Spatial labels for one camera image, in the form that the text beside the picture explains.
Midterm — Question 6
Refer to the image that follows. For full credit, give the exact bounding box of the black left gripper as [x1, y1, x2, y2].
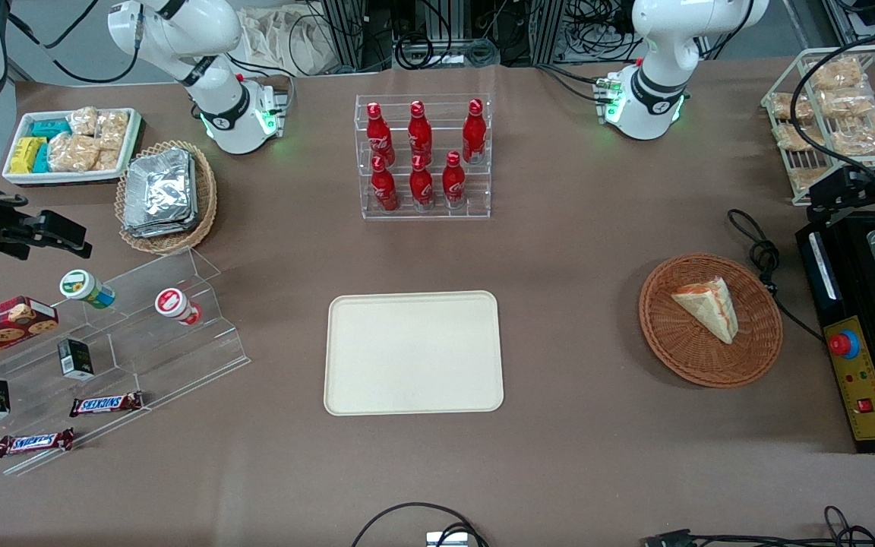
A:
[808, 163, 875, 224]

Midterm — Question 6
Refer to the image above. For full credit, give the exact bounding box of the triangle sandwich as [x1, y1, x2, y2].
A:
[671, 277, 741, 346]

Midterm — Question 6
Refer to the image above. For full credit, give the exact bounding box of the white rectangular snack tray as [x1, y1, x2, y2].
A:
[2, 107, 143, 188]

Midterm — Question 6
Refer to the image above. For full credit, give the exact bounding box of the oval tan wicker basket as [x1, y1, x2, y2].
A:
[115, 141, 219, 255]

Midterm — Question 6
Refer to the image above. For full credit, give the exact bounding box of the round brown wicker basket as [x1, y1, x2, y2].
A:
[639, 253, 785, 389]

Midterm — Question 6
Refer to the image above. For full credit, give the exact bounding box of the cream plastic tray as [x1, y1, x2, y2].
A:
[324, 290, 505, 417]

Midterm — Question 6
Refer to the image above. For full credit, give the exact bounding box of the clear bag of fried snacks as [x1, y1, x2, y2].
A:
[787, 165, 837, 192]
[775, 122, 826, 152]
[806, 57, 864, 93]
[817, 87, 875, 120]
[769, 92, 815, 123]
[829, 110, 875, 155]

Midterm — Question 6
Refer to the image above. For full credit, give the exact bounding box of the green lid yogurt cup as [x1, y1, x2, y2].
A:
[59, 269, 116, 310]

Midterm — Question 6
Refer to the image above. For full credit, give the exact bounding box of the yellow snack packet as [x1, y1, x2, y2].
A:
[10, 137, 48, 175]

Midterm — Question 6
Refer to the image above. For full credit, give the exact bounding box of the silver foil pack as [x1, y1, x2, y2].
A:
[122, 152, 200, 239]
[125, 149, 194, 229]

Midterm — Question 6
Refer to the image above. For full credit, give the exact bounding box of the red cookie box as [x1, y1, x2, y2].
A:
[0, 296, 60, 372]

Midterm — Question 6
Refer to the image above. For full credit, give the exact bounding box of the red lid yogurt cup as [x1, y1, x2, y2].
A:
[154, 287, 204, 327]

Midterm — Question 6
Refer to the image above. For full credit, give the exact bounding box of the red emergency stop button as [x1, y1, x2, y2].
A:
[828, 328, 861, 361]

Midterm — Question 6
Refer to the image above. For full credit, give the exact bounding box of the clear acrylic stepped shelf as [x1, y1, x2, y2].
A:
[0, 246, 251, 478]

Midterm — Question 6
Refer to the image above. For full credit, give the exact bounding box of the snickers bar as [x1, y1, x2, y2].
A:
[69, 390, 144, 419]
[0, 428, 76, 459]

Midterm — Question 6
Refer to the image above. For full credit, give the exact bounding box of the white cloth bag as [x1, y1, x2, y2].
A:
[238, 6, 336, 77]

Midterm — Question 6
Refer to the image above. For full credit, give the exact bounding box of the red cola bottle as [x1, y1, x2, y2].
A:
[365, 103, 396, 167]
[408, 100, 434, 163]
[371, 155, 400, 213]
[462, 99, 488, 166]
[442, 151, 468, 209]
[409, 154, 435, 210]

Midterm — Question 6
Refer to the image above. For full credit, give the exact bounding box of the clear acrylic bottle rack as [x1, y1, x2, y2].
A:
[355, 93, 493, 222]

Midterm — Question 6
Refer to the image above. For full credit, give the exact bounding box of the white wire rack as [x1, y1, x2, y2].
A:
[760, 44, 875, 207]

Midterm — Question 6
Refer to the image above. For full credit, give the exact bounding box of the black machine power cable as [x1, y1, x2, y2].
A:
[726, 208, 824, 340]

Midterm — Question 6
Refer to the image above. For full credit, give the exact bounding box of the aluminium frame profile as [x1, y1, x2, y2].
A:
[322, 0, 394, 74]

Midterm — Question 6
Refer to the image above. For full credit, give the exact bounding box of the black cable with connector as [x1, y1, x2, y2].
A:
[641, 504, 875, 547]

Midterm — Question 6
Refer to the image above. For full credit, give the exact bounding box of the black looped cable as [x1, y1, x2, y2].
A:
[350, 501, 490, 547]

